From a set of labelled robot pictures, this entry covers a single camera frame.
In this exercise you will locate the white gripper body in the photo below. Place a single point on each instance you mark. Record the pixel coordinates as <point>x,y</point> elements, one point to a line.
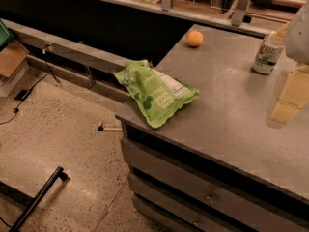
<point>298,33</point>

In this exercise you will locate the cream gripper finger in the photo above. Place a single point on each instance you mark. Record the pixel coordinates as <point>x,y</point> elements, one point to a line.
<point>294,95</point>

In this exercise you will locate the orange fruit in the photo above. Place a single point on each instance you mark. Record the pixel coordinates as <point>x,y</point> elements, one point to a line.
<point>194,38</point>

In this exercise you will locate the green rice chip bag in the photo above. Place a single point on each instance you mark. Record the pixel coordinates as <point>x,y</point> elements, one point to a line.
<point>158,95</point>

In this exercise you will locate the green white soda can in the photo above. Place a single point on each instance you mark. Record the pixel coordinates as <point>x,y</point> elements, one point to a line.
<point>268,53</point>

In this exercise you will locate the grey drawer cabinet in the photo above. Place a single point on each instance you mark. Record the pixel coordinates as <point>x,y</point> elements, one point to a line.
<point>208,180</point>

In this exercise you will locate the small wooden stick on floor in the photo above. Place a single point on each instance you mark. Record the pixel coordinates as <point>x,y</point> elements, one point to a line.
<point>103,127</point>

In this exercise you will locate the brown cardboard box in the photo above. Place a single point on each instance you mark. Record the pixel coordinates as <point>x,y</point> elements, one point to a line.
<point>13,66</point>

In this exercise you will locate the green plastic bin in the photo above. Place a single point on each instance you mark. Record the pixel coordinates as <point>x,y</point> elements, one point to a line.
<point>5,35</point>

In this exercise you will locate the black metal floor stand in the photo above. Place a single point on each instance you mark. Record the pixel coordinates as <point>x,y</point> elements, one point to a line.
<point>28,202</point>

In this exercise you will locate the grey metal bracket right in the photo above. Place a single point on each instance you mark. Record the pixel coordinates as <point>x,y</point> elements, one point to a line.
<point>239,12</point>

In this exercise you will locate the grey low bench rail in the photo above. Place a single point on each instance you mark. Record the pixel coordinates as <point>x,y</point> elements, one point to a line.
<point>75,62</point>

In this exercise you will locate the black power adapter with cable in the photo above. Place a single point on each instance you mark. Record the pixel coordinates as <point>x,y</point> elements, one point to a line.
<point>24,94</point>

